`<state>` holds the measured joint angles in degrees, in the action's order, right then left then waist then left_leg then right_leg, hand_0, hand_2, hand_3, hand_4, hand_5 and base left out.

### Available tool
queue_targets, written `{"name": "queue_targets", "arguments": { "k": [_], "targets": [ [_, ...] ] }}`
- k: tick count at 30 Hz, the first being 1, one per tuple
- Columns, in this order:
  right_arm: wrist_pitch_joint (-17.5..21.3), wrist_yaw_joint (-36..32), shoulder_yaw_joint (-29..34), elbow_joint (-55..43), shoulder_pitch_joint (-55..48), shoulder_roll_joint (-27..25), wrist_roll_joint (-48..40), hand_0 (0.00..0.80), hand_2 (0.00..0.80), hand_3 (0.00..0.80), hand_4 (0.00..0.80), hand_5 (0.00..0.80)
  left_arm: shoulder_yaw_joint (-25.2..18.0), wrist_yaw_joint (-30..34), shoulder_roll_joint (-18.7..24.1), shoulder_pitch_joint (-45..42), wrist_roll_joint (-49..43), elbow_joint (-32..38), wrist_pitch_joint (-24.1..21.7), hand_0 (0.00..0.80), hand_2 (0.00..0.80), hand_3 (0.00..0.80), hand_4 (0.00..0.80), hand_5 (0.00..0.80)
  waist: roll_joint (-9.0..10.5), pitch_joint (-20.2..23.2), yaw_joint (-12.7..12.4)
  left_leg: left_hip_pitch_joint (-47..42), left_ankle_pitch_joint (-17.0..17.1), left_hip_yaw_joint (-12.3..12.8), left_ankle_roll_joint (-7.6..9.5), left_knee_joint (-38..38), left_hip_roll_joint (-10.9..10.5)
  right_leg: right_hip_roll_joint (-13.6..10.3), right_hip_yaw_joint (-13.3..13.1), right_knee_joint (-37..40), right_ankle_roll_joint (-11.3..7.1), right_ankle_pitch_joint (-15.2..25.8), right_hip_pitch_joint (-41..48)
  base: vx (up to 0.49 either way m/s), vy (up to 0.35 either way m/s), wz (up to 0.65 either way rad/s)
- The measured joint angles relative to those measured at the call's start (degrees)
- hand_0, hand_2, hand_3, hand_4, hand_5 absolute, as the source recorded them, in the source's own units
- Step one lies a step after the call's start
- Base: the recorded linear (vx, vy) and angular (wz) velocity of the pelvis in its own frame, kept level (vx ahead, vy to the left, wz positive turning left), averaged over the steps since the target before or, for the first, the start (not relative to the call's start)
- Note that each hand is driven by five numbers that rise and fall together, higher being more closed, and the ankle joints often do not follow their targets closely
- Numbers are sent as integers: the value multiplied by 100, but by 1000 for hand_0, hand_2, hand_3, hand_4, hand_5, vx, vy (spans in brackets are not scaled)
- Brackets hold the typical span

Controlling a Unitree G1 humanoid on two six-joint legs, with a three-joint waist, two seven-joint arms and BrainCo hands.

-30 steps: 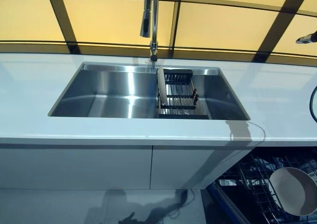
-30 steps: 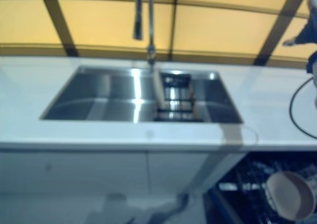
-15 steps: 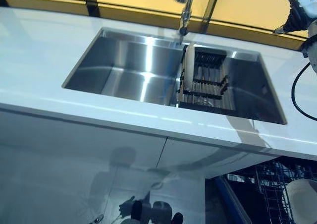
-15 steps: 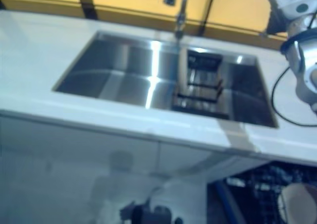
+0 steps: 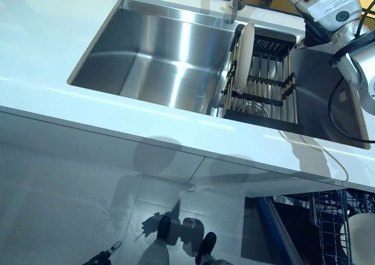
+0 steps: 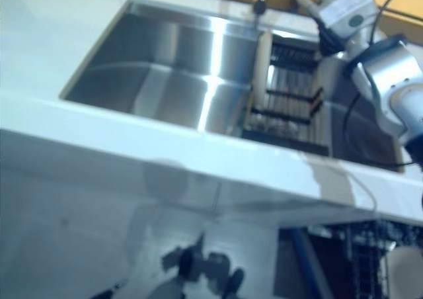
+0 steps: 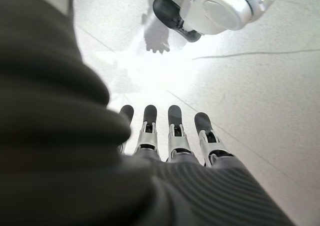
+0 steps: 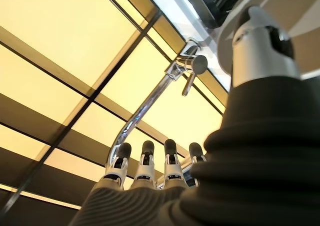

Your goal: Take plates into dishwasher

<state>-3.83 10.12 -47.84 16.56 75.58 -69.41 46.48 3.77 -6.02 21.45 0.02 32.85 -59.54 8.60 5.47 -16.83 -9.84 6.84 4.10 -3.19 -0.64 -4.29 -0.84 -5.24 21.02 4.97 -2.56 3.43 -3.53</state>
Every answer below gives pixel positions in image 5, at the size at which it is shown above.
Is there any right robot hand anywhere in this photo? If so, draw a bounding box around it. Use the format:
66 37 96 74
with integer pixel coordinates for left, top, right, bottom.
279 0 363 48

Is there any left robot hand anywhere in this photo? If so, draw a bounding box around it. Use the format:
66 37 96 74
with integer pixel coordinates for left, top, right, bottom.
83 240 123 265

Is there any shallow beige plate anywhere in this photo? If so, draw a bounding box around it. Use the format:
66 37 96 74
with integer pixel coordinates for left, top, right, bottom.
233 21 255 93

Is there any dishwasher door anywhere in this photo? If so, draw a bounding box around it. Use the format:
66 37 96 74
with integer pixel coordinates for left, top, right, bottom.
241 196 305 265

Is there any deep beige plate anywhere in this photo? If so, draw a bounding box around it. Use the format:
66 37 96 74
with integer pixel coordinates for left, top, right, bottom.
350 213 375 265

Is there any black slatted sink rack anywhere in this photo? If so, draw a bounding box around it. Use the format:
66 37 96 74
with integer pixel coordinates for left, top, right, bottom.
221 24 304 130

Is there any right robot leg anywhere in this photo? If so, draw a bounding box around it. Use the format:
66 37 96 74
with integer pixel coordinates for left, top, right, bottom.
195 232 223 265

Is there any wide white cabinet door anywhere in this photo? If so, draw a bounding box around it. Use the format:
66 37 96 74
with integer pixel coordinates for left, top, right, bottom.
0 110 205 189

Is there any stainless steel sink basin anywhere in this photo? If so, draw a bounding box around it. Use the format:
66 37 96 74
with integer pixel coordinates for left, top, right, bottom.
66 0 371 150

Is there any narrow white cabinet door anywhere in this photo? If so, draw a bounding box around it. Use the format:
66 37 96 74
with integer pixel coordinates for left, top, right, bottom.
190 156 343 200

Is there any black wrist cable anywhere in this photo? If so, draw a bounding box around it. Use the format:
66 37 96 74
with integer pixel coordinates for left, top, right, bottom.
327 1 375 144

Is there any wire dishwasher rack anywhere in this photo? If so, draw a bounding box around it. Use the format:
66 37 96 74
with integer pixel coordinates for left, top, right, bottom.
310 190 375 265

